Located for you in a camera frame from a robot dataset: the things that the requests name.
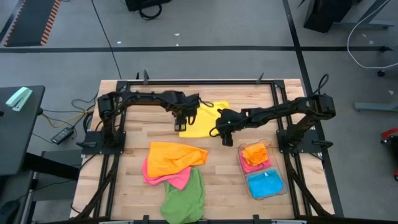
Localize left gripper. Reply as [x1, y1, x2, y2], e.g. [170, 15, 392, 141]
[167, 91, 201, 132]

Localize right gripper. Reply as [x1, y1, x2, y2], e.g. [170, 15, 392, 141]
[215, 108, 247, 147]

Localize yellow microfiber towel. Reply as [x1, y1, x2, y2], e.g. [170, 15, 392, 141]
[178, 100, 231, 139]

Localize orange microfiber towel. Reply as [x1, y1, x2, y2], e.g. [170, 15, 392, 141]
[146, 141, 209, 179]
[241, 142, 270, 167]

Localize pink microfiber towel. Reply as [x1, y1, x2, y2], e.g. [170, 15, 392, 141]
[239, 152, 272, 174]
[142, 157, 193, 191]

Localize blue microfiber towel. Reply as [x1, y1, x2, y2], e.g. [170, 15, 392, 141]
[248, 169, 285, 199]

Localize clear plastic bin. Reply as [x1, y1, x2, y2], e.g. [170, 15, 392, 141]
[237, 139, 289, 201]

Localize green microfiber towel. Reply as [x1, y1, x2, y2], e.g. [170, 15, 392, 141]
[159, 167, 206, 224]

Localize black equipment box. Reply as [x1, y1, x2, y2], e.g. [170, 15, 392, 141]
[124, 0, 172, 12]

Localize black power adapter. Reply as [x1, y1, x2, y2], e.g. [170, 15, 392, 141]
[50, 126, 75, 146]

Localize black desk base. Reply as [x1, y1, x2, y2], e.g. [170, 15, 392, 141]
[303, 0, 396, 34]

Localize grey desk foot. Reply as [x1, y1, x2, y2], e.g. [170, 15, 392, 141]
[354, 101, 398, 113]

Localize red cart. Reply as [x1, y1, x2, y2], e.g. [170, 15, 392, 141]
[381, 127, 398, 182]

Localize black side desk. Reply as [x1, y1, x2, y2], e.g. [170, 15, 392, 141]
[0, 85, 46, 177]

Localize mint green stapler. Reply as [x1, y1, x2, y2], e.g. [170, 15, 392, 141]
[5, 86, 34, 112]

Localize black orange-edged floor mat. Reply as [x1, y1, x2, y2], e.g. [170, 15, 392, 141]
[3, 0, 62, 47]

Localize black aluminium table frame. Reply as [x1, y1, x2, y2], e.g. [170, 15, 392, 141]
[70, 79, 345, 224]

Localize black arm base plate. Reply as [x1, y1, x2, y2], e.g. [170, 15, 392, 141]
[276, 129, 323, 155]
[81, 130, 127, 156]

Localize black cable bundle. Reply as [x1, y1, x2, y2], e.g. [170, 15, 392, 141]
[74, 154, 121, 219]
[284, 155, 332, 218]

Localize coiled black cable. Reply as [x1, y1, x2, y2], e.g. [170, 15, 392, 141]
[138, 2, 163, 21]

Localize yellow cable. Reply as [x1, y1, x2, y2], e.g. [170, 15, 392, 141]
[41, 108, 95, 129]

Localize white floor cable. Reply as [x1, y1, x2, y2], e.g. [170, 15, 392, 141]
[346, 0, 398, 70]

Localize black desk leg frame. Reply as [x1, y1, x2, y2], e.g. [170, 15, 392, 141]
[23, 149, 83, 202]

